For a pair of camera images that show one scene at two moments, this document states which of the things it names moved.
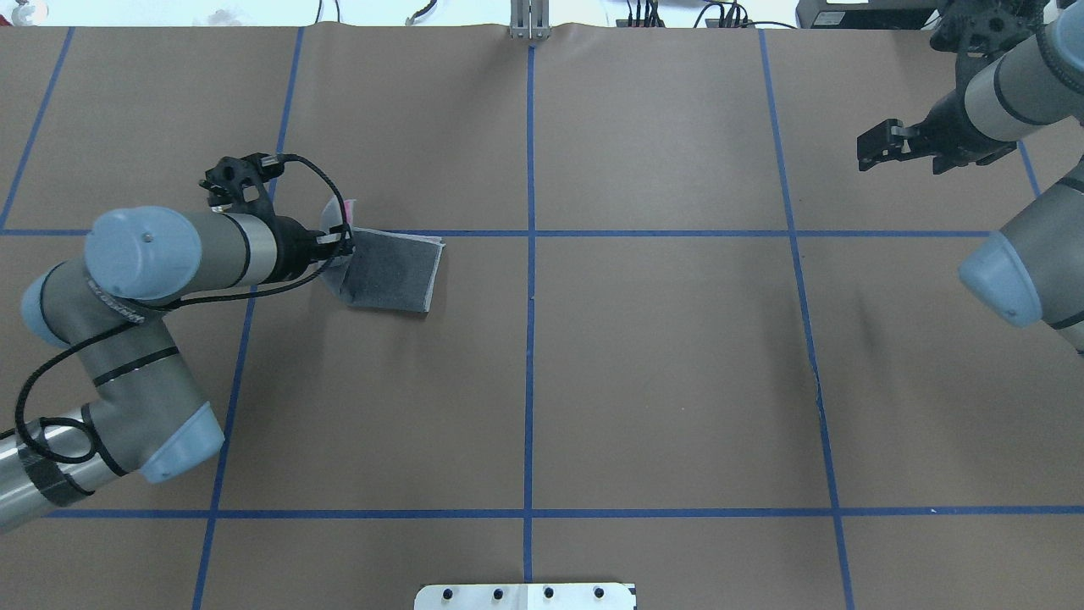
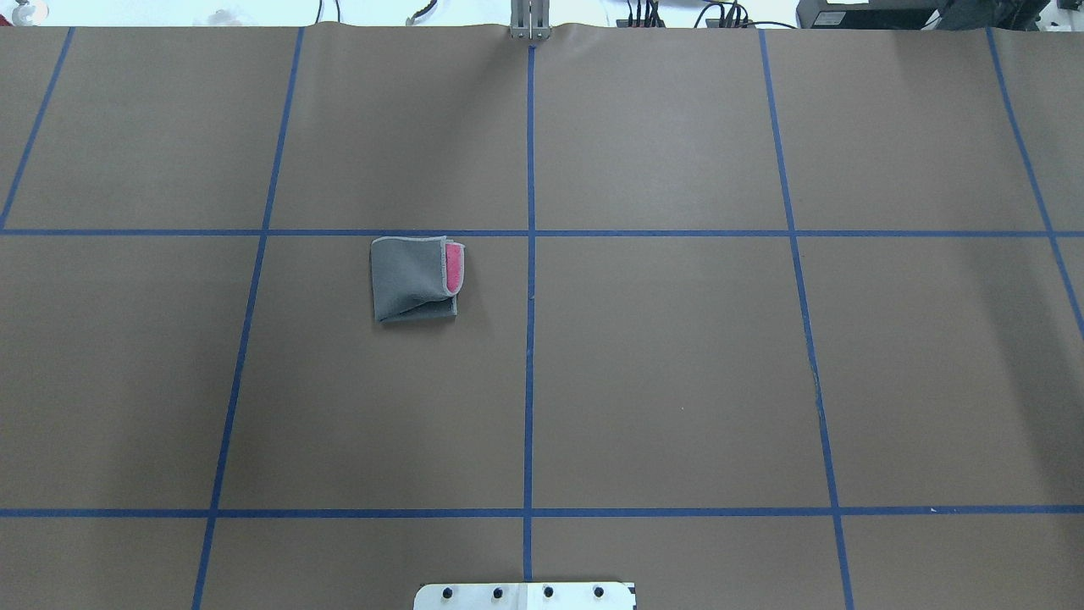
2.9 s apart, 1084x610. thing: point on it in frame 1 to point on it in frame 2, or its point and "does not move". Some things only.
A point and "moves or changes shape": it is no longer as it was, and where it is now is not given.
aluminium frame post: [530, 19] does not move
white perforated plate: [527, 596] does not move
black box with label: [876, 14] does not move
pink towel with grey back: [385, 268] moves or changes shape
